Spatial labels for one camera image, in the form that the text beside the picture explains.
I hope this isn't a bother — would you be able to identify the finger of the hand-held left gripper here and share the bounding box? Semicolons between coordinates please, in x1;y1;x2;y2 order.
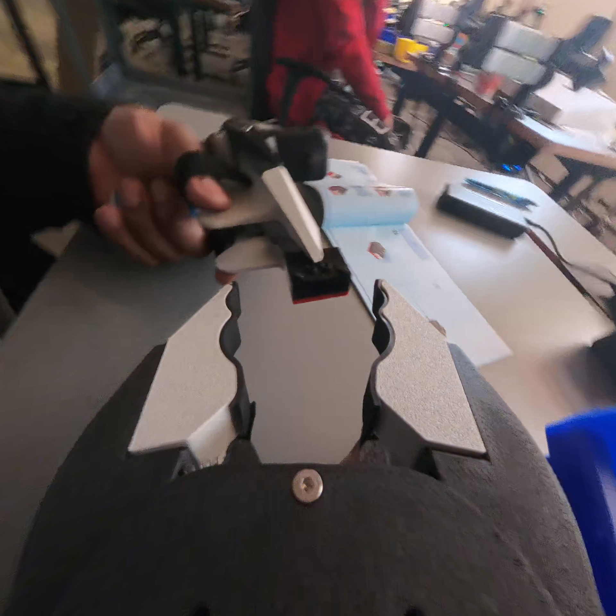
261;166;325;263
196;184;295;273

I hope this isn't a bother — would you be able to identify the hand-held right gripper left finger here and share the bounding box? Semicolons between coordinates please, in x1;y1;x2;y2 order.
127;283;257;466

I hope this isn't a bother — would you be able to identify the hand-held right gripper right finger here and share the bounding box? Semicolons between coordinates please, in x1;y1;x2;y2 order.
361;279;488;465

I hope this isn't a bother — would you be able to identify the red black toy brick assembly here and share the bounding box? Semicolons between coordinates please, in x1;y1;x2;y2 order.
284;247;352;305

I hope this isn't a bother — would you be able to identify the person's left forearm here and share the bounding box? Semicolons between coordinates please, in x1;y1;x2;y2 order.
0;81;110;311

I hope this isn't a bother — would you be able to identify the grey desk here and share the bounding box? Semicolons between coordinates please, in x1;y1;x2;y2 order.
0;103;616;578

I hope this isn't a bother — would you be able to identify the person's left hand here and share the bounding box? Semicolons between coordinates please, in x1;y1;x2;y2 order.
88;106;232;266

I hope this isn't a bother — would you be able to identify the toy brick instruction booklet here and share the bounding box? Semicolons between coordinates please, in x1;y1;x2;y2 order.
308;159;514;370

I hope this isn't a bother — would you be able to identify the black rounded object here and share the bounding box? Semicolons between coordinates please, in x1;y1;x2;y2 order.
567;331;616;406

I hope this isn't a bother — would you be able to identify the black case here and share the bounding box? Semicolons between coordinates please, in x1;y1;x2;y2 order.
435;183;528;240

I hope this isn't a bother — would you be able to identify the yellow bin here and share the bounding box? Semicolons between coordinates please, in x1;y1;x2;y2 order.
395;38;430;64

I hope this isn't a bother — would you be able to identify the blue plastic bin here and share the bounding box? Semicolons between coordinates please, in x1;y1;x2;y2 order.
545;408;616;616

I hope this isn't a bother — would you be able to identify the blue snack wrapper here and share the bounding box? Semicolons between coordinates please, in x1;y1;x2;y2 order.
461;177;538;209

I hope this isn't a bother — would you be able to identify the brown strap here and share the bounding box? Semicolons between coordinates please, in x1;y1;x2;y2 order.
527;226;616;319

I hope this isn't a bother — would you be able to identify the black cable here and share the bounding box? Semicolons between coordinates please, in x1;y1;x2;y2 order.
525;218;616;289

